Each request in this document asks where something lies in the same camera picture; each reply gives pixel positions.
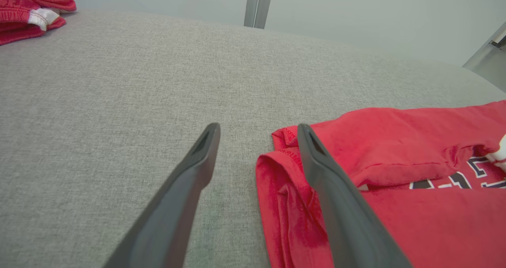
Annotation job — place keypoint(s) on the grey angled frame bar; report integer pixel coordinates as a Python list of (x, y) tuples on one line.
[(488, 60)]

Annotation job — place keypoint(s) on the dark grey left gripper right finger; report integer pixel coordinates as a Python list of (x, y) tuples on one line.
[(344, 212)]

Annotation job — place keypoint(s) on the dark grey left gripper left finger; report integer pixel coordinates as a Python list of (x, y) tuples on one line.
[(174, 204)]

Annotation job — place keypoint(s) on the folded red garment pile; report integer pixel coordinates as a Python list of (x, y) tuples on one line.
[(19, 7)]

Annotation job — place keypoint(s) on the grey upright wall profile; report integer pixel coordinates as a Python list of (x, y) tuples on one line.
[(259, 3)]

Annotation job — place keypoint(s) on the red white printed garment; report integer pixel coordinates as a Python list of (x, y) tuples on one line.
[(415, 141)]

